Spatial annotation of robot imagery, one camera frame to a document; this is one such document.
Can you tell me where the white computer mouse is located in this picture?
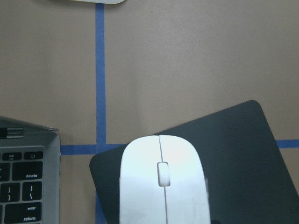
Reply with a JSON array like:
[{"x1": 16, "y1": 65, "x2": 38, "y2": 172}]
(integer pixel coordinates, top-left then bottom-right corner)
[{"x1": 119, "y1": 135, "x2": 211, "y2": 224}]

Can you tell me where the black mouse pad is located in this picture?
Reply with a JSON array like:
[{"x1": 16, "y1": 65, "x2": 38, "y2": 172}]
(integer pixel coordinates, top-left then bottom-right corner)
[{"x1": 90, "y1": 100, "x2": 299, "y2": 224}]

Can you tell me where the grey laptop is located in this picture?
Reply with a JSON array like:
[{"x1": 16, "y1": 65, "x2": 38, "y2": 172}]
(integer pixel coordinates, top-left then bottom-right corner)
[{"x1": 0, "y1": 117, "x2": 61, "y2": 224}]

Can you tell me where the white desk lamp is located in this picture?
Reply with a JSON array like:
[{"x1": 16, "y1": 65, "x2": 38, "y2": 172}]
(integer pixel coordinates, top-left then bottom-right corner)
[{"x1": 72, "y1": 0, "x2": 125, "y2": 5}]

